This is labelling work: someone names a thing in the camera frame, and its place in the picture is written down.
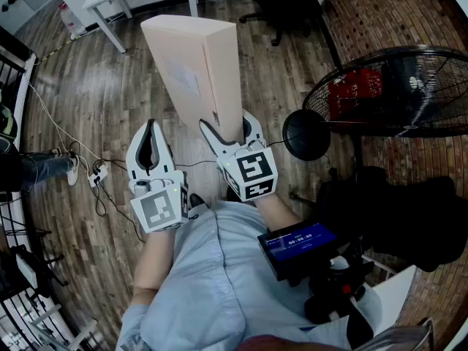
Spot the tall beige cardboard box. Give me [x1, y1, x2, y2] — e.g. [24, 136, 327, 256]
[140, 14, 244, 143]

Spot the black chest mount rig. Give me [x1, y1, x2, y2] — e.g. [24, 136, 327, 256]
[288, 239, 376, 350]

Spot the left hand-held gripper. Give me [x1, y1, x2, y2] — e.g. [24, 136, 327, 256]
[126, 119, 190, 234]

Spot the person's light blue shirt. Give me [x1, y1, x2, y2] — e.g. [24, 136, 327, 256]
[116, 200, 383, 351]

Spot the black cable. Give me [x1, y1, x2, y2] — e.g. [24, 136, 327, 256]
[68, 140, 147, 244]

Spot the black office chair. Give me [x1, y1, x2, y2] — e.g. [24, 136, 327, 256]
[239, 0, 343, 69]

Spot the black bag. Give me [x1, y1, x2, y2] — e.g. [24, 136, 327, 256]
[317, 165, 468, 273]

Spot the clear water bottle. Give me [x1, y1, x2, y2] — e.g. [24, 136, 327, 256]
[60, 1, 88, 39]

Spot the black floor fan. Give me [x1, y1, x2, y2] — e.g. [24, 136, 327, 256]
[282, 45, 468, 162]

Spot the white cable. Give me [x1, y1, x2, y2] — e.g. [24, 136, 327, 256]
[28, 81, 107, 165]

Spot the black metal railing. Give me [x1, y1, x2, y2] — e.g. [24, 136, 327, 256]
[0, 27, 99, 351]

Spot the person's left forearm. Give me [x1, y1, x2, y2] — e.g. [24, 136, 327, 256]
[131, 227, 177, 306]

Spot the yellow black striped cable cover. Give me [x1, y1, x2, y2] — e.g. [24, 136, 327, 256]
[36, 37, 80, 65]

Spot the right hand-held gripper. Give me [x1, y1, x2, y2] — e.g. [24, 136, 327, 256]
[199, 110, 279, 203]

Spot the white furniture panel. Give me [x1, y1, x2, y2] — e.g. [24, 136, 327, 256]
[372, 265, 418, 328]

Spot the person's right forearm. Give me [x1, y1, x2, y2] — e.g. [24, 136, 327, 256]
[254, 194, 303, 233]

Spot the black screen device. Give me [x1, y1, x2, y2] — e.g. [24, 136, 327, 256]
[257, 222, 339, 282]

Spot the person's black left shoe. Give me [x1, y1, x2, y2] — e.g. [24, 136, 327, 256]
[189, 192, 210, 211]

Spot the white power strip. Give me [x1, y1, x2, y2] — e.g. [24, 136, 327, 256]
[88, 162, 110, 189]

